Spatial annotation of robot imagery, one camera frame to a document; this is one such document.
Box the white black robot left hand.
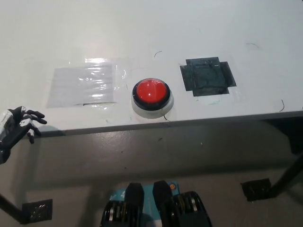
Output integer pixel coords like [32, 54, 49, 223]
[0, 106, 48, 152]

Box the red dome push button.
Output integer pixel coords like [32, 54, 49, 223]
[130, 77, 175, 120]

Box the black metal table leg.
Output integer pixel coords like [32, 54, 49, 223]
[0, 192, 26, 225]
[271, 151, 303, 198]

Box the clear plastic taped sheet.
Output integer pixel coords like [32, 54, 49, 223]
[46, 63, 117, 109]

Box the black tape square patch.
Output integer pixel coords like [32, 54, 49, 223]
[179, 56, 237, 97]

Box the dark table frame beam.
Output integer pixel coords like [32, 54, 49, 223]
[261, 117, 303, 154]

